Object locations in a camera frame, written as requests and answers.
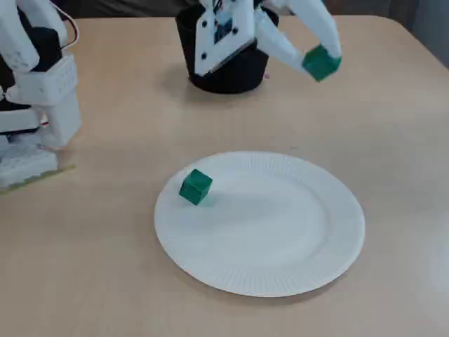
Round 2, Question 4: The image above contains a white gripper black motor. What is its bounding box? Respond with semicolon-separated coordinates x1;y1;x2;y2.
250;0;343;74

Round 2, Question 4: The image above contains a green block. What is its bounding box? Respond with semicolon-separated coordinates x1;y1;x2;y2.
178;168;214;207
302;44;343;84

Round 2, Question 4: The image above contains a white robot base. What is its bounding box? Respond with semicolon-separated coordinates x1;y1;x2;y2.
0;140;59;187

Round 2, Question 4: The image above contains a white paper plate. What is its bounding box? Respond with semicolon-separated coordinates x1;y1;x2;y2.
154;151;366;298

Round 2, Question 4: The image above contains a black cup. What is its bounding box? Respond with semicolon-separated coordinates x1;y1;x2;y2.
175;5;281;95

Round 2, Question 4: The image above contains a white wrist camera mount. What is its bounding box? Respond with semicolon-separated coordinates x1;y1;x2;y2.
194;0;257;77

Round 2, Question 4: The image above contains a red white shoulder servo wire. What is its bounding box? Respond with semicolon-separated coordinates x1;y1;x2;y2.
48;1;81;52

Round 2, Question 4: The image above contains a yellow-green base plate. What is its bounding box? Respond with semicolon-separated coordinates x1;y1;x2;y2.
0;164;76;192

